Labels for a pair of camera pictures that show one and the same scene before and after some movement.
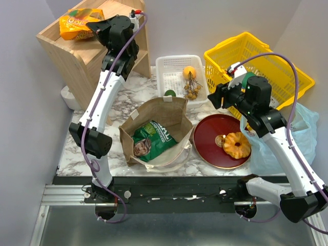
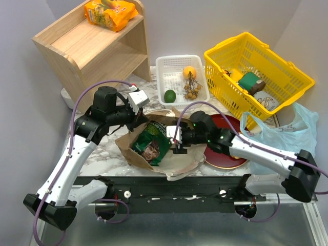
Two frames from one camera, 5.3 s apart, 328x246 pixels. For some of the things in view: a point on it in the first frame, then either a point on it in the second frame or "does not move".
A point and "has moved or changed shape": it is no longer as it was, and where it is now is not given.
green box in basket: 246,77 does not move
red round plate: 208,141 does not move
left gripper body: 103,36 -> 130,119
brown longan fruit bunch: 191,87 does not move
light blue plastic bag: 264,160 does not move
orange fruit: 186,70 does not move
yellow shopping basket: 287,81 does not move
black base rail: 162,195 does not move
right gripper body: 233,97 -> 190,137
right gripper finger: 216,98 -> 181,150
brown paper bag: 172,114 has moved or changed shape
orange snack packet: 73,26 -> 113,14
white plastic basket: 169,69 does not move
